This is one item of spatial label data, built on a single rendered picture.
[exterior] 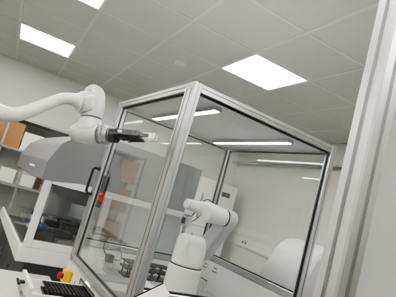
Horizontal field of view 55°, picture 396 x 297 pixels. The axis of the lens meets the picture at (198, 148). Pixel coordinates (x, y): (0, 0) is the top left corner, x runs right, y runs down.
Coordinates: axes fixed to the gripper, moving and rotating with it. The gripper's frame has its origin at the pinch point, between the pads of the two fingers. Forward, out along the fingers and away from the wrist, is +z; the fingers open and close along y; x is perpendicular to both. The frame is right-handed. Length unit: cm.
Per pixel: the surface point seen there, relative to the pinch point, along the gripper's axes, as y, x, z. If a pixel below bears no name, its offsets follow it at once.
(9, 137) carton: -254, 76, -314
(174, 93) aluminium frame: -0.4, 22.3, 8.0
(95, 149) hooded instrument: -84, 17, -77
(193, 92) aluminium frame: 11.9, 17.2, 21.5
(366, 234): 99, -46, 78
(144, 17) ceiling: -84, 130, -61
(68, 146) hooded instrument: -70, 14, -91
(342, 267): 100, -51, 75
